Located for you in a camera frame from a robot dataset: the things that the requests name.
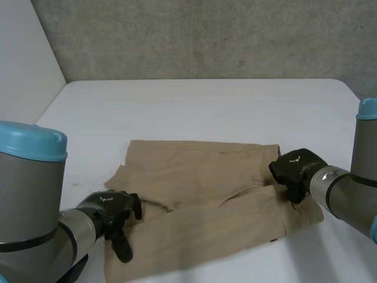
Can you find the beige shorts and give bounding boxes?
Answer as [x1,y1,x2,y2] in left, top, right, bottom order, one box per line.
[103,139,325,283]

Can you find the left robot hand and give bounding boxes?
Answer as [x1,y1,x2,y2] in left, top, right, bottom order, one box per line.
[76,190,144,264]

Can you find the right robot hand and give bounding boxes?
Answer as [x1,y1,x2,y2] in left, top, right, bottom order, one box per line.
[268,148,329,205]

